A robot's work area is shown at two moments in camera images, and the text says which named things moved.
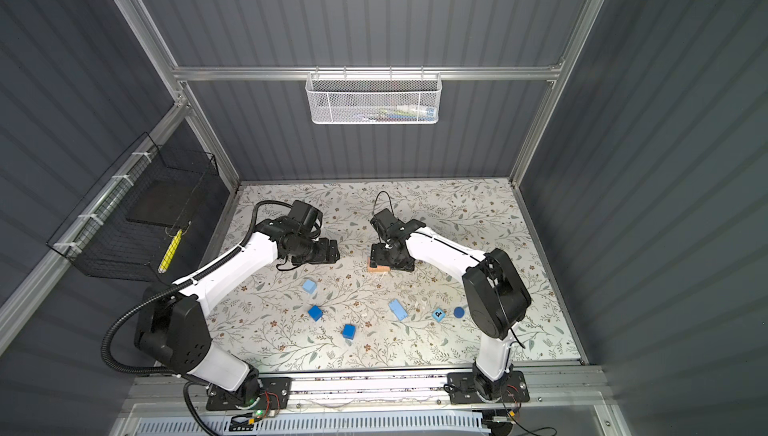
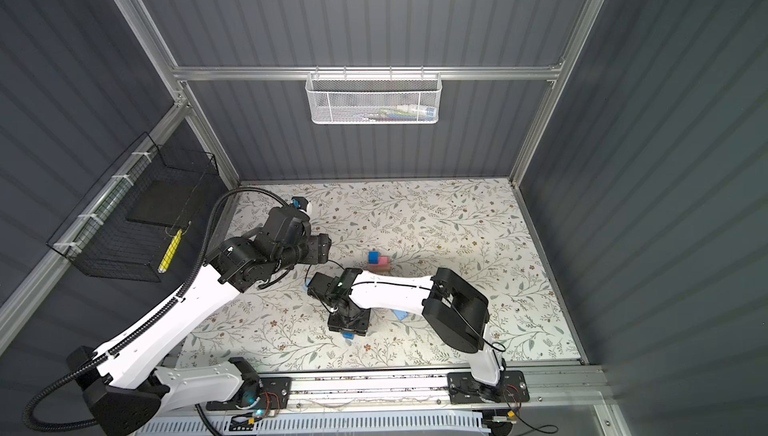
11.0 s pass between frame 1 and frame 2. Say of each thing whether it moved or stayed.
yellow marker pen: stayed
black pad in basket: stayed
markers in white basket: stayed
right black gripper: moved
